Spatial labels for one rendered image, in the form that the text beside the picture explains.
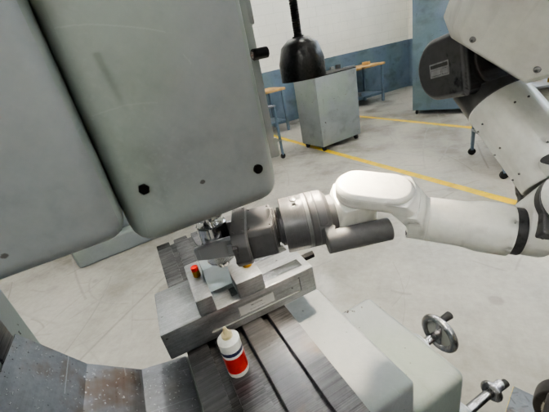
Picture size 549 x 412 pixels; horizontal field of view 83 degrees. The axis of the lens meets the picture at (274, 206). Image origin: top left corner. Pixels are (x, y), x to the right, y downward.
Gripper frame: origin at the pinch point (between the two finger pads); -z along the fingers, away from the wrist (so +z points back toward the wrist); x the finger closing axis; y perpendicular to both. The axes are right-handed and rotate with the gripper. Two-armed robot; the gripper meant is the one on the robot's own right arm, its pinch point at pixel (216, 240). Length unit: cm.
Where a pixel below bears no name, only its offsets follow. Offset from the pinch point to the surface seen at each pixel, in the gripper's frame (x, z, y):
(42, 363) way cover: 1.4, -36.1, 15.6
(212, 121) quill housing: 8.5, 5.8, -19.3
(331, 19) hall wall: -788, 236, -73
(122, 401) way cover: 2.5, -26.3, 28.4
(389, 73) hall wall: -849, 395, 83
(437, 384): 1, 37, 47
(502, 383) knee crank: -8, 61, 69
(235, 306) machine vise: -8.0, -2.4, 21.1
